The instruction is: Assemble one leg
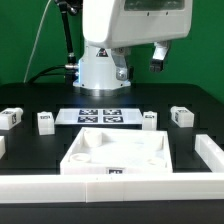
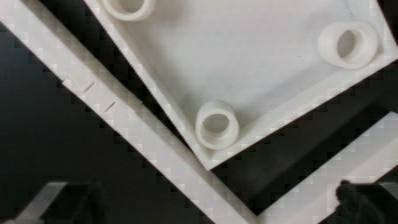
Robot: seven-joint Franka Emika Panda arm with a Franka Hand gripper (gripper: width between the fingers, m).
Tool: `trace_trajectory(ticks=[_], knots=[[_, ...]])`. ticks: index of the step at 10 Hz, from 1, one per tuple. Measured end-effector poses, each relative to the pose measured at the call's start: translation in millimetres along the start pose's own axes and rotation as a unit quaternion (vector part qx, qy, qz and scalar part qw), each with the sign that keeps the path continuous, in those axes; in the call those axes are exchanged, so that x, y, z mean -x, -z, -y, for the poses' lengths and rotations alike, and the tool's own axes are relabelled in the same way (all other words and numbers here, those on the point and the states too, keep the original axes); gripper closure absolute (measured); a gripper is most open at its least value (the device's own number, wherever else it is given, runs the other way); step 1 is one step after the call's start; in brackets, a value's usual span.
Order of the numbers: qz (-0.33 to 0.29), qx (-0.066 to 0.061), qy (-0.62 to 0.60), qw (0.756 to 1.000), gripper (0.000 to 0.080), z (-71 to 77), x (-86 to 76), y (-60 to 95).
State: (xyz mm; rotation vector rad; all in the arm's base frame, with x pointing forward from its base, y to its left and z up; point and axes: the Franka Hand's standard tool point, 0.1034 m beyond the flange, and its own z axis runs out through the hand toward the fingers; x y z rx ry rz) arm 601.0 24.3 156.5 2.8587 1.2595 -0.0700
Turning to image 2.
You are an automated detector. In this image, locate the white square tabletop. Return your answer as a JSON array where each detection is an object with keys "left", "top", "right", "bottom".
[{"left": 83, "top": 0, "right": 398, "bottom": 168}]

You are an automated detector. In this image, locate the white U-shaped fence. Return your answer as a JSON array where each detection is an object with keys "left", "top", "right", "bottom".
[{"left": 0, "top": 0, "right": 398, "bottom": 224}]

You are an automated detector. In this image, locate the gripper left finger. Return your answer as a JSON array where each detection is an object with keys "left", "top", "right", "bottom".
[{"left": 8, "top": 182, "right": 104, "bottom": 224}]

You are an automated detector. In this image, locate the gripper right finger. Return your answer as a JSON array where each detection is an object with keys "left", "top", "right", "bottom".
[{"left": 318, "top": 181, "right": 398, "bottom": 224}]

